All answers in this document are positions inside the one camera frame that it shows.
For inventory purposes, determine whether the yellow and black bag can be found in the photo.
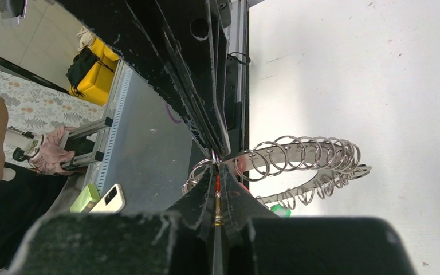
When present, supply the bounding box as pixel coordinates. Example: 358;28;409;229
66;38;119;106

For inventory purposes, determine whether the silver key with green tag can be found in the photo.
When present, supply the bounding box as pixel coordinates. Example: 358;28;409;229
270;204;291;217

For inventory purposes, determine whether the metal disc keyring with rings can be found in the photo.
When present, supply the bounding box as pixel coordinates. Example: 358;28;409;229
182;136;372;210

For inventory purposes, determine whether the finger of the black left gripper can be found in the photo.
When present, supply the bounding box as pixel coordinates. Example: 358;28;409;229
60;1;209;156
156;1;230;156

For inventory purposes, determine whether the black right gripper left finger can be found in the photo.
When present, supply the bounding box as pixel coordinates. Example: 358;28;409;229
163;168;216;274

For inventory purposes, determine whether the green small box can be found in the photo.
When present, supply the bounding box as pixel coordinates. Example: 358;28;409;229
69;184;101;213

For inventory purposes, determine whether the pink cloth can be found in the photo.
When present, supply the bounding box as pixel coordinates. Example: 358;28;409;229
28;126;76;176

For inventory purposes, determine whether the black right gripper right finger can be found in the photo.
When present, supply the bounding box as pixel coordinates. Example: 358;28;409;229
219;164;278;274

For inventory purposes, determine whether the aluminium frame rail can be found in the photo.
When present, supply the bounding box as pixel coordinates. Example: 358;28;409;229
61;60;131;193

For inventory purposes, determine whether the white smartphone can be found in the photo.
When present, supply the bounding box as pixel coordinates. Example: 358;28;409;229
90;184;125;213

